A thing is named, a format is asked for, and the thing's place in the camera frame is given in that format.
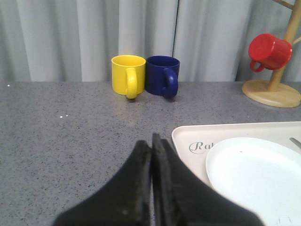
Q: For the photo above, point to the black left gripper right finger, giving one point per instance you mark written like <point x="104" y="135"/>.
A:
<point x="182" y="199"/>

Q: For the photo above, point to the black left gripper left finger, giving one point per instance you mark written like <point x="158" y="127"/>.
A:
<point x="123" y="201"/>

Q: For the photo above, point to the white round plate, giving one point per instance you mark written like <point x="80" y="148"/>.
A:
<point x="259" y="175"/>

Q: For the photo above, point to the silver fork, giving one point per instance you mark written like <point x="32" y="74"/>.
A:
<point x="296" y="142"/>

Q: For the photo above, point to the cream rabbit serving tray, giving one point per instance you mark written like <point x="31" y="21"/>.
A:
<point x="192" y="143"/>

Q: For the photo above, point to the dark blue mug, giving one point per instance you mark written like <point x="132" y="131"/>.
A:
<point x="162" y="76"/>

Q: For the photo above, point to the yellow mug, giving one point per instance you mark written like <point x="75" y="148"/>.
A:
<point x="128" y="75"/>

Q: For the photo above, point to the wooden mug tree stand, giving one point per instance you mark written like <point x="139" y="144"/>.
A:
<point x="273" y="92"/>

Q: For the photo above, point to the red mug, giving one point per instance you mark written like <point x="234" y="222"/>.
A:
<point x="269" y="52"/>

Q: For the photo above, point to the grey curtain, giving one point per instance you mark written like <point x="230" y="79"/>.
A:
<point x="74" y="40"/>

